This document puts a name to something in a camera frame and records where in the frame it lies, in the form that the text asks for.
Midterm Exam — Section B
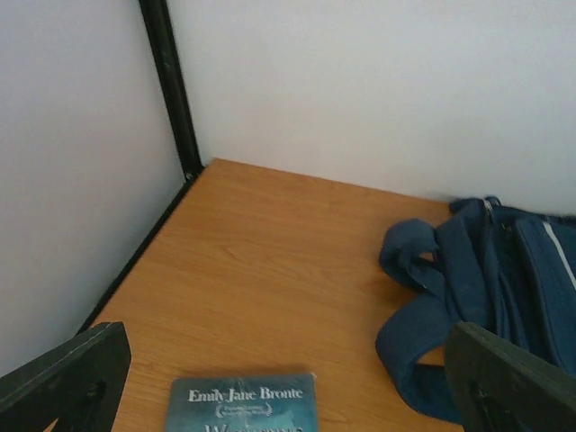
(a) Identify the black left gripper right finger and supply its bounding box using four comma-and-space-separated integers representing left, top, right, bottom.
445, 322, 575, 431

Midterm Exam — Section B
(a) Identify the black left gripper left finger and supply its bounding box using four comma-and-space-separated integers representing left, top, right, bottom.
1, 321, 131, 431

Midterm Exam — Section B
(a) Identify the navy blue student backpack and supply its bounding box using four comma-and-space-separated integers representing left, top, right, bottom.
375, 196, 575, 424

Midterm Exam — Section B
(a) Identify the dark teal Bronte book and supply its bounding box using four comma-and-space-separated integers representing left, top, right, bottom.
165, 373, 320, 432

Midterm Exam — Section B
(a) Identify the black left corner frame post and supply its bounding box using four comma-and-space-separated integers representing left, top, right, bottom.
139, 0, 204, 182

